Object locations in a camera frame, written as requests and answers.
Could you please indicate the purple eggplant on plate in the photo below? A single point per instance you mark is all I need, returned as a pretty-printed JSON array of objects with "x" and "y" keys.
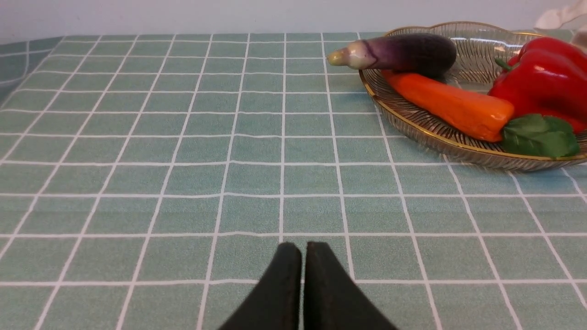
[{"x": 426, "y": 54}]

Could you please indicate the orange carrot with leaves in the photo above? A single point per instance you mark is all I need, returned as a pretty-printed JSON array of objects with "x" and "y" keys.
[{"x": 487, "y": 118}]

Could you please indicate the red bell pepper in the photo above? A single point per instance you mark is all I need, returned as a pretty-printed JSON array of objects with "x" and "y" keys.
[{"x": 547, "y": 77}]

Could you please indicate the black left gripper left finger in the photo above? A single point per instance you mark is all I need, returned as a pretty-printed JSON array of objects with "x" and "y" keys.
[{"x": 273, "y": 304}]

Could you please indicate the green checkered tablecloth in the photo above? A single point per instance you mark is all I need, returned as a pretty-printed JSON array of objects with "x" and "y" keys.
[{"x": 146, "y": 181}]

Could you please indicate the gold-rimmed glass plate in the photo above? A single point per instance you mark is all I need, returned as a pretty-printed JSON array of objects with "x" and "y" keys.
[{"x": 477, "y": 45}]

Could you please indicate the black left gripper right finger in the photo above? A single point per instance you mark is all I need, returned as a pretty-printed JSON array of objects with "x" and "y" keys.
[{"x": 332, "y": 301}]

